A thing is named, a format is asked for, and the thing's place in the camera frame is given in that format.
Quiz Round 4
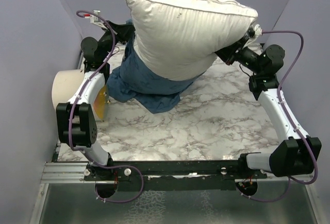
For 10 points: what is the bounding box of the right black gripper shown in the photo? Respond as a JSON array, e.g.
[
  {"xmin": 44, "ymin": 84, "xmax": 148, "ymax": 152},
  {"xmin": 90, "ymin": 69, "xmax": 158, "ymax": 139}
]
[{"xmin": 211, "ymin": 34, "xmax": 263, "ymax": 75}]

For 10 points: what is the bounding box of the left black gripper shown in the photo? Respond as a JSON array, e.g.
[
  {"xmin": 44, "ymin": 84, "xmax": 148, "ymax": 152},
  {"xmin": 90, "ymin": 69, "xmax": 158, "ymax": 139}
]
[{"xmin": 98, "ymin": 20, "xmax": 137, "ymax": 61}]

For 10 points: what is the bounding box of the blue lettered pillowcase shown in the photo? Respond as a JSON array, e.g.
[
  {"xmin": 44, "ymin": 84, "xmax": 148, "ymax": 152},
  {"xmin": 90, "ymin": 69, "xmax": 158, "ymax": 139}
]
[{"xmin": 106, "ymin": 32, "xmax": 198, "ymax": 114}]

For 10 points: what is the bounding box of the white pillow with red logo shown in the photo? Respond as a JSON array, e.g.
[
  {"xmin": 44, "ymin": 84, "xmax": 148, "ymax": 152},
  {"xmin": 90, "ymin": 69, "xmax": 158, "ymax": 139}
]
[{"xmin": 125, "ymin": 0, "xmax": 258, "ymax": 81}]

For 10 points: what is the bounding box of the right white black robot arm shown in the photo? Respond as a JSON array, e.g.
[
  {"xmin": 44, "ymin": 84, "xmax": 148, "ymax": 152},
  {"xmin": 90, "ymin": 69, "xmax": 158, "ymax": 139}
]
[{"xmin": 216, "ymin": 35, "xmax": 322, "ymax": 179}]

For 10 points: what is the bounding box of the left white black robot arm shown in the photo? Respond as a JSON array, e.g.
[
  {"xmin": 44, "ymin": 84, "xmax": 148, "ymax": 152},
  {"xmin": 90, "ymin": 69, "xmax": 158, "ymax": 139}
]
[{"xmin": 55, "ymin": 21, "xmax": 135, "ymax": 180}]

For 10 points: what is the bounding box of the cream cylinder with orange lid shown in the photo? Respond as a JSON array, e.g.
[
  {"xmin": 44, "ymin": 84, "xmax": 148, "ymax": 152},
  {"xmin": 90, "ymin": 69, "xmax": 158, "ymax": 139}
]
[{"xmin": 52, "ymin": 70, "xmax": 108, "ymax": 121}]

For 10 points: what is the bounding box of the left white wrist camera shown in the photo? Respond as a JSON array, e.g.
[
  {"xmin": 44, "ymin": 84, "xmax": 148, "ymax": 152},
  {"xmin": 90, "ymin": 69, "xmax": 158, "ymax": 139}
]
[{"xmin": 84, "ymin": 13, "xmax": 107, "ymax": 29}]

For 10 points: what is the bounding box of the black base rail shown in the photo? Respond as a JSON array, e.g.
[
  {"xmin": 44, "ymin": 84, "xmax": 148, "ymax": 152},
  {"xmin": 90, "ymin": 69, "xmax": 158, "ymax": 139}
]
[{"xmin": 84, "ymin": 159, "xmax": 267, "ymax": 192}]

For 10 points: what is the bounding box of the aluminium frame rail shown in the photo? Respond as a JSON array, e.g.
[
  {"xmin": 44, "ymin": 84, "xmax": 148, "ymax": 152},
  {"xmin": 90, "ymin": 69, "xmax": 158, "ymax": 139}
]
[{"xmin": 41, "ymin": 161, "xmax": 93, "ymax": 184}]

